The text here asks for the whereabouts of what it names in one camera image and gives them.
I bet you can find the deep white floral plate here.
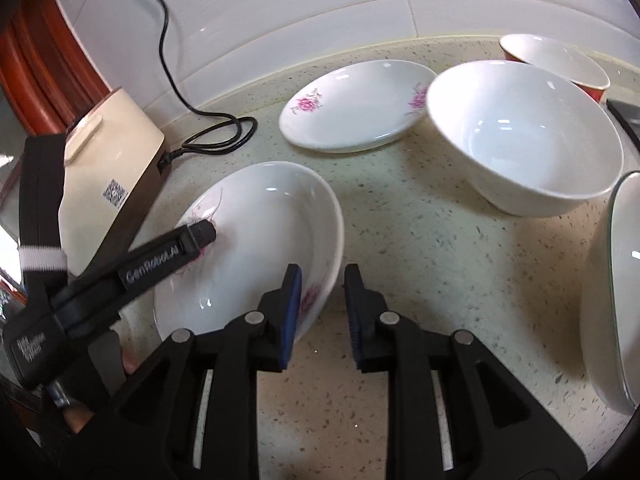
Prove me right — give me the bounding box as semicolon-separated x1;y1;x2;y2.
152;161;346;356

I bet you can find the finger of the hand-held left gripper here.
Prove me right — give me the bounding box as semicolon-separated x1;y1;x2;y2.
52;220;217;333

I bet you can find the red-brown wooden window frame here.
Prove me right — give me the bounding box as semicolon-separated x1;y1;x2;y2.
0;0;111;136

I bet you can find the red and white bowl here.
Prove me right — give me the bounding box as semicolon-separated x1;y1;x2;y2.
499;33;612;103

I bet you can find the black flat object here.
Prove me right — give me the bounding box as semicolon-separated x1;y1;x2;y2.
606;99;640;143

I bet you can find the glass window pane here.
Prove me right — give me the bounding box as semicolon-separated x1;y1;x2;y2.
0;80;31;311

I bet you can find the plain white plate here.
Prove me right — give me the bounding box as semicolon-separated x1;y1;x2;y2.
580;171;640;416

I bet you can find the large white bowl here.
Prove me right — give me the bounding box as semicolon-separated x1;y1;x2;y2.
426;60;625;218

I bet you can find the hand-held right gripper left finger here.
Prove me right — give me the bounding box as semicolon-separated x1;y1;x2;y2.
100;263;304;480

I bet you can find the black power cable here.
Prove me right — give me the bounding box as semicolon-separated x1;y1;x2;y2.
120;0;258;171

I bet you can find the person's left hand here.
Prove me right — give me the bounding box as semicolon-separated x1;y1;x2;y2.
62;349;141;436

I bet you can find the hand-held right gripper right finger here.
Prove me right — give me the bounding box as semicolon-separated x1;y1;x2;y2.
343;263;588;480

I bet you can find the cream kitchen appliance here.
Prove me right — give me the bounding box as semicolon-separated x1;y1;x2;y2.
57;86;168;278

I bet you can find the shallow white floral plate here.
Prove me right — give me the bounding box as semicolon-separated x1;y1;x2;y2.
278;60;439;153

